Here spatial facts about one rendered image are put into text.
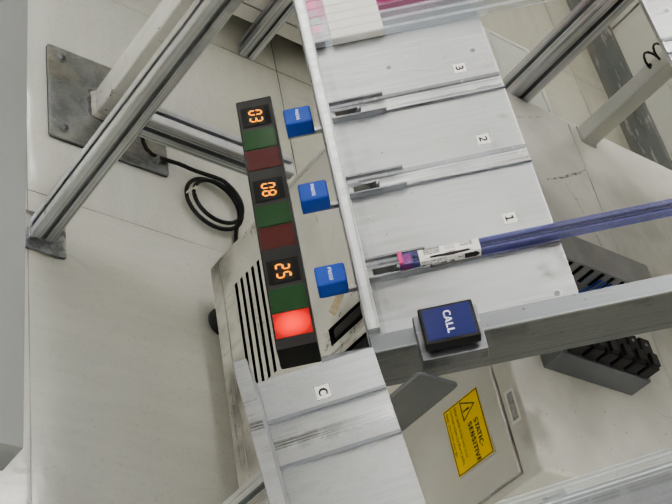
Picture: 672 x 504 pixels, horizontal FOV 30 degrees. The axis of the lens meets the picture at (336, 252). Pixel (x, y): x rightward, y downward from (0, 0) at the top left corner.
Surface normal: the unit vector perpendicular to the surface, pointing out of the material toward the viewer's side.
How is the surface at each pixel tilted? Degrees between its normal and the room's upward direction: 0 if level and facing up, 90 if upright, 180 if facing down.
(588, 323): 90
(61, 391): 0
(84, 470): 0
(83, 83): 0
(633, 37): 90
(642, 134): 90
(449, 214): 44
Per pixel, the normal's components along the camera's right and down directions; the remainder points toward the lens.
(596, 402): 0.59, -0.59
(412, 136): -0.12, -0.61
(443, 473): -0.79, -0.27
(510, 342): 0.16, 0.76
